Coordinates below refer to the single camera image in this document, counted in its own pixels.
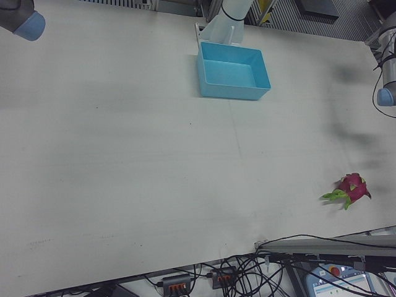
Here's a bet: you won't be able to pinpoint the pink dragon fruit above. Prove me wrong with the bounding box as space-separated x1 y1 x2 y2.
320 172 372 212

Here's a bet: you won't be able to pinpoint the light blue plastic bin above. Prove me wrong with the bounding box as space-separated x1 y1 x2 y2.
196 41 272 101

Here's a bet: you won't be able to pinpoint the grey USB hub orange ports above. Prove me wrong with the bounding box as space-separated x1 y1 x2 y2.
161 273 191 295
210 266 238 290

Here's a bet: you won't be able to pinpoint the yellow black tag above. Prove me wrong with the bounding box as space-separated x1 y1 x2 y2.
257 0 271 24

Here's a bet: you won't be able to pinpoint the black box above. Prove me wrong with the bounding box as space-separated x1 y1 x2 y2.
298 0 338 22

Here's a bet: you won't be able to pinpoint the teach pendant with red button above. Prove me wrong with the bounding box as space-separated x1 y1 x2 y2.
304 262 396 297

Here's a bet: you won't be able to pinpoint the long black cable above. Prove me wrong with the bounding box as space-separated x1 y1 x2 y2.
256 234 396 250

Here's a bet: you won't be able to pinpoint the aluminium frame rail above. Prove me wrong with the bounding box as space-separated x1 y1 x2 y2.
254 227 396 258

